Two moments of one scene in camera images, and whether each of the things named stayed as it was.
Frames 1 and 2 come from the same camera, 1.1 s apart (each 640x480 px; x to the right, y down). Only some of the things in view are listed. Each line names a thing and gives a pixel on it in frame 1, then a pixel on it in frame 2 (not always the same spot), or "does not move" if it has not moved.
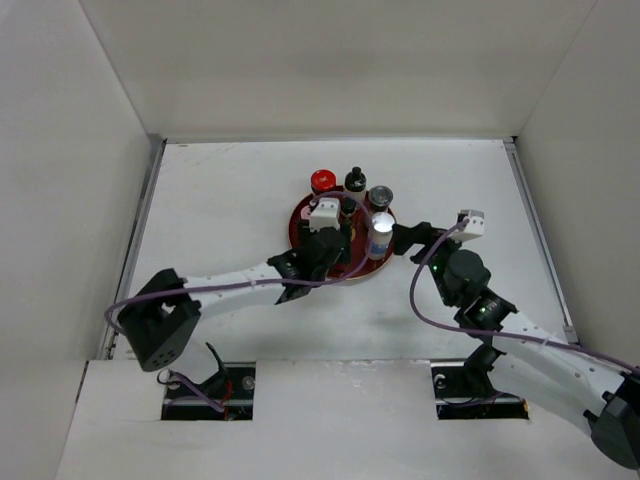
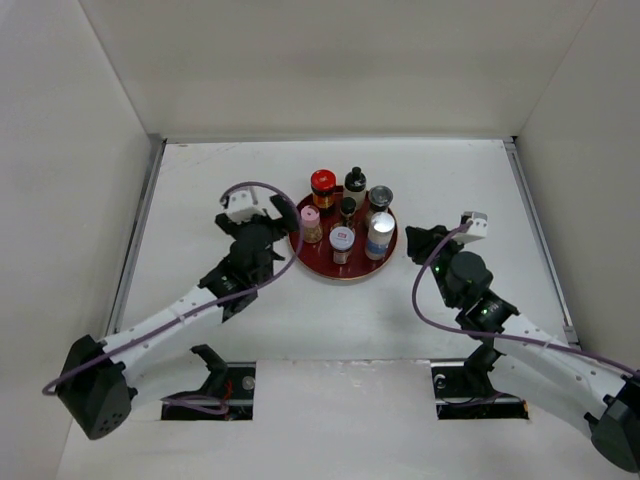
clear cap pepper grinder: (380, 197) does not move
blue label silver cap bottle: (381, 231) does not move
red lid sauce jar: (323, 181) does not move
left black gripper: (305, 232) -> (280, 227)
